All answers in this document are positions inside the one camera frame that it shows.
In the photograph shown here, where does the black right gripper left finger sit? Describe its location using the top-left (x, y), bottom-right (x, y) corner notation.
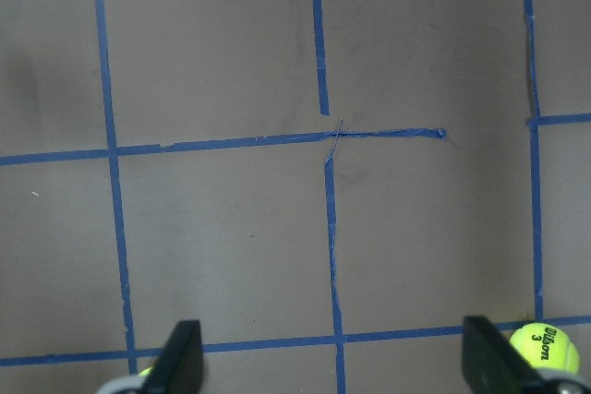
top-left (96, 319), bottom-right (207, 394)

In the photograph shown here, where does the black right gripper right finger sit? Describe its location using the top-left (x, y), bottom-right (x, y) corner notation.
top-left (462, 316), bottom-right (590, 394)

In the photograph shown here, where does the tennis ball centre back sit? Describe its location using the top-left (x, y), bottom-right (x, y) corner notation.
top-left (139, 367), bottom-right (151, 377)

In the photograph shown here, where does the Wilson 3 tennis ball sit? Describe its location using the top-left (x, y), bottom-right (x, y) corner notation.
top-left (510, 323), bottom-right (580, 375)

